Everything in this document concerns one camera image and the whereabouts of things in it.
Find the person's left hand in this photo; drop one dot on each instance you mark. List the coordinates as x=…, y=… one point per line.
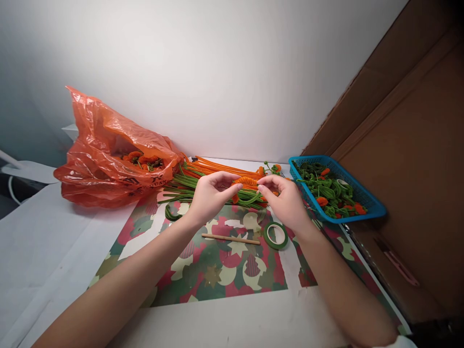
x=206, y=199

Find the person's right hand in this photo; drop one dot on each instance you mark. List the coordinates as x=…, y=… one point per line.
x=290, y=206

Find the bent orange pipe cleaner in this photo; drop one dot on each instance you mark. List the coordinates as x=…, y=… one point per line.
x=246, y=181

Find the bundle of straight green pipe cleaners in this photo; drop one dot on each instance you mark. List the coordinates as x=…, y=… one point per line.
x=181, y=183

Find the bundle of straight orange pipe cleaners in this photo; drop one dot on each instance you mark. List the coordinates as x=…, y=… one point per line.
x=221, y=168

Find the curled green pipe cleaner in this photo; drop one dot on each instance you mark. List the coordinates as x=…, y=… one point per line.
x=169, y=214

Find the green floral tape roll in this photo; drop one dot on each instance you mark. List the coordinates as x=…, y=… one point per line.
x=270, y=241

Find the small orange green flower stem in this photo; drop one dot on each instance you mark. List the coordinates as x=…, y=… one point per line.
x=276, y=168

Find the heap of green orange stems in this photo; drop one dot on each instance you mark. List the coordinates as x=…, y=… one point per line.
x=330, y=192

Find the wooden stick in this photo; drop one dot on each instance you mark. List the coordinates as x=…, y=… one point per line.
x=232, y=239

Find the white tape roll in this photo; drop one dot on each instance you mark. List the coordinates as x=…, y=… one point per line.
x=342, y=182

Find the camouflage patterned paper sheet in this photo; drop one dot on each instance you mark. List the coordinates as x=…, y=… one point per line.
x=217, y=268

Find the pile of pipe cleaner flowers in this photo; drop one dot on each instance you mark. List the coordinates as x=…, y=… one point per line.
x=143, y=159

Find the blue plastic basket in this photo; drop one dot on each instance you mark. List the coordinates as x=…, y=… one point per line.
x=377, y=210

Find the orange plastic bag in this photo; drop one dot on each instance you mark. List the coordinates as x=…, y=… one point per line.
x=105, y=170

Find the pink thread snips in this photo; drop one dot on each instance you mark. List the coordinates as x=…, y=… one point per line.
x=398, y=264

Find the brown cardboard box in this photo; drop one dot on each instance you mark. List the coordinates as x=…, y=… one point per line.
x=409, y=145

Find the white curved object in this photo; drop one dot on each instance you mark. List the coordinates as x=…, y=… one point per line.
x=21, y=170

